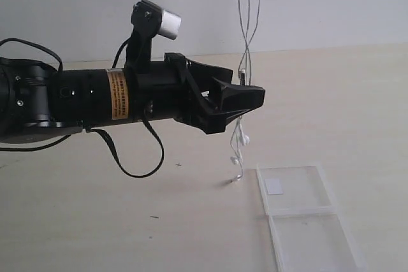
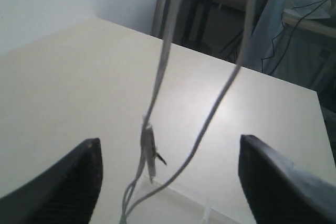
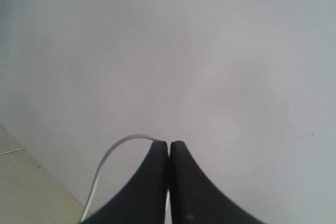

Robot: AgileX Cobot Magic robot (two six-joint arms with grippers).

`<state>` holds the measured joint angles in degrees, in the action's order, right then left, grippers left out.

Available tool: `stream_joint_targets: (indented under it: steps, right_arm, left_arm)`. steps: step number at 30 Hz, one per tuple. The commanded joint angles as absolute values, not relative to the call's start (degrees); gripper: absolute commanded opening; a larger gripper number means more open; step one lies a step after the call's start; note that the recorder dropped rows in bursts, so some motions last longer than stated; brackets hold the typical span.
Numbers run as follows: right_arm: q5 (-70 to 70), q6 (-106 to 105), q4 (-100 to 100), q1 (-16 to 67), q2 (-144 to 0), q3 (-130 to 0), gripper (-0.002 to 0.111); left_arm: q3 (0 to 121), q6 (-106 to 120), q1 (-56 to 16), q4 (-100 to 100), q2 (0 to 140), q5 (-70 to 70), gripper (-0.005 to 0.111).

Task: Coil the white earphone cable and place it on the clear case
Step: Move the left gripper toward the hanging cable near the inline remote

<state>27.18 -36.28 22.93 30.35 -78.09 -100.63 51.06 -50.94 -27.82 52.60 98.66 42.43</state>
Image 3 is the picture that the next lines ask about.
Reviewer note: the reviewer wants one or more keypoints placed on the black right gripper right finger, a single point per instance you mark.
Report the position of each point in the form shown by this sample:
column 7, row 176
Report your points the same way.
column 194, row 198

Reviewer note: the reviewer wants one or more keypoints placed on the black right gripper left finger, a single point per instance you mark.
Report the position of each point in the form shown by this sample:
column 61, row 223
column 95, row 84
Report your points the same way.
column 141, row 190

